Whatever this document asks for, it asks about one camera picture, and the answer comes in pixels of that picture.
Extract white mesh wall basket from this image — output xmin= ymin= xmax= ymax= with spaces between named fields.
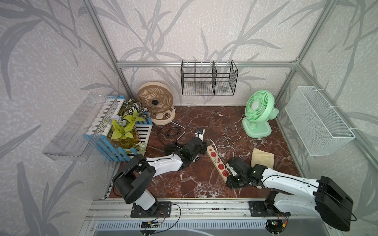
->
xmin=285 ymin=86 xmax=355 ymax=157

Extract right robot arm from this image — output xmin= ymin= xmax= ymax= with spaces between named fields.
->
xmin=226 ymin=158 xmax=357 ymax=232

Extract blue white wooden crate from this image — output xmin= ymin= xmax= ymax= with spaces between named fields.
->
xmin=83 ymin=94 xmax=153 ymax=161

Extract green fan white cable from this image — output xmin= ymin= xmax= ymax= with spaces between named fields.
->
xmin=217 ymin=113 xmax=246 ymax=160

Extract green desk fan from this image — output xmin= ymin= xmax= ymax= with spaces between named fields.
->
xmin=242 ymin=90 xmax=279 ymax=139

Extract black power strip cable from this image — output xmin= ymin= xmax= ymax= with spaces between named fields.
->
xmin=157 ymin=125 xmax=185 ymax=148

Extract black green-cuffed glove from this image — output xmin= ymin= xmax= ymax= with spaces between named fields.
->
xmin=164 ymin=143 xmax=199 ymax=163

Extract beige desk fan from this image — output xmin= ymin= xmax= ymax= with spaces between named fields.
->
xmin=137 ymin=82 xmax=176 ymax=126

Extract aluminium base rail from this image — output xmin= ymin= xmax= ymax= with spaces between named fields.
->
xmin=79 ymin=198 xmax=343 ymax=236

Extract green potted plant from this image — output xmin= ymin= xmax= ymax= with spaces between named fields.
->
xmin=107 ymin=98 xmax=149 ymax=154

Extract beige fan white cable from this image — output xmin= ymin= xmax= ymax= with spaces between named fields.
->
xmin=163 ymin=113 xmax=219 ymax=163

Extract black wire wall basket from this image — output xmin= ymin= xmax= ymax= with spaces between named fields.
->
xmin=180 ymin=61 xmax=239 ymax=96

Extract clear plastic wall tray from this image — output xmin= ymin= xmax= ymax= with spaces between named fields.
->
xmin=42 ymin=93 xmax=118 ymax=161

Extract beige red power strip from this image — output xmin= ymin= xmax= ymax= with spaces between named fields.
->
xmin=207 ymin=146 xmax=229 ymax=183

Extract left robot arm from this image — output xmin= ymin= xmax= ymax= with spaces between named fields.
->
xmin=112 ymin=137 xmax=207 ymax=218

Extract cream work glove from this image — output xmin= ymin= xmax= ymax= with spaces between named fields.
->
xmin=251 ymin=148 xmax=274 ymax=169

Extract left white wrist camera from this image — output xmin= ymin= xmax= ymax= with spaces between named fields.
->
xmin=195 ymin=128 xmax=205 ymax=142

